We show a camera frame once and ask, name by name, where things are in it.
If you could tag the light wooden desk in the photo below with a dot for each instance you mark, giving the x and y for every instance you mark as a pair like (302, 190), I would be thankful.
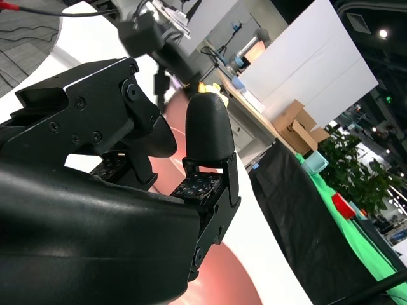
(251, 111)

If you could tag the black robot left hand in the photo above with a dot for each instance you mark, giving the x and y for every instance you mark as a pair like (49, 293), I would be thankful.
(178, 63)

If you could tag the pink plastic bowl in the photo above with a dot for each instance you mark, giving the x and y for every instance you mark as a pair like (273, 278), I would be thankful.
(222, 279)

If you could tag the teal plastic container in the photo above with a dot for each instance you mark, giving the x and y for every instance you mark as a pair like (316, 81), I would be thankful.
(314, 163)

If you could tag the grey industrial robot arm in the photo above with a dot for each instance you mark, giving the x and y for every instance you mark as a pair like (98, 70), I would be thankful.
(254, 41)

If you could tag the black cloth drape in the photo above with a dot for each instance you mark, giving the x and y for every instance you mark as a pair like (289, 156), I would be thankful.
(302, 222)

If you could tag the yellow plush toy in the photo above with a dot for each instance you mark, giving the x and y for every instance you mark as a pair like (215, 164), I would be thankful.
(211, 87)

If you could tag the brown cardboard box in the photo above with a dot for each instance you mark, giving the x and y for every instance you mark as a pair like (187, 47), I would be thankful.
(319, 135)
(299, 139)

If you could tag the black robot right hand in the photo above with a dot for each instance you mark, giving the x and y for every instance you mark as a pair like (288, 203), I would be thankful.
(79, 222)

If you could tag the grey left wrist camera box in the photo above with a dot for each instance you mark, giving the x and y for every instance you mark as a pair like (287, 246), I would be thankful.
(140, 36)

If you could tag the black camera tripod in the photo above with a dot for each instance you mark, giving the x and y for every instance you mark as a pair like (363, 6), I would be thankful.
(229, 39)

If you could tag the green leafy plant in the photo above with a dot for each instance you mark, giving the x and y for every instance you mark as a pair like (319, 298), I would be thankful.
(349, 165)

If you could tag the bright green cloth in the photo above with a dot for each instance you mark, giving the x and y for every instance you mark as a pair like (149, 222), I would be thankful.
(349, 241)

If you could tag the red plastic object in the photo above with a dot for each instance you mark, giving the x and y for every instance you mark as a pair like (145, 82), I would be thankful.
(343, 205)

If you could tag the light blue bowl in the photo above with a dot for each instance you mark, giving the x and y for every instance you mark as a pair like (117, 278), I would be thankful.
(238, 83)

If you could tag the white ceiling air vent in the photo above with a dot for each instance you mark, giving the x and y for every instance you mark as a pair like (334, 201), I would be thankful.
(358, 23)

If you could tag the white drawer cabinet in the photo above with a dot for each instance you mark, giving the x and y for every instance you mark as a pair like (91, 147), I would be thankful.
(245, 136)

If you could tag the black pole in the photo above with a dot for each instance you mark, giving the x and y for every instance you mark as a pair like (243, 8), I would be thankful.
(375, 287)

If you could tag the round ceiling light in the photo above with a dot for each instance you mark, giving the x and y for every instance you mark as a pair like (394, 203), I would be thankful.
(383, 33)

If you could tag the large white panel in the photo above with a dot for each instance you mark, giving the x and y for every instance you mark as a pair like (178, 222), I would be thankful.
(302, 63)

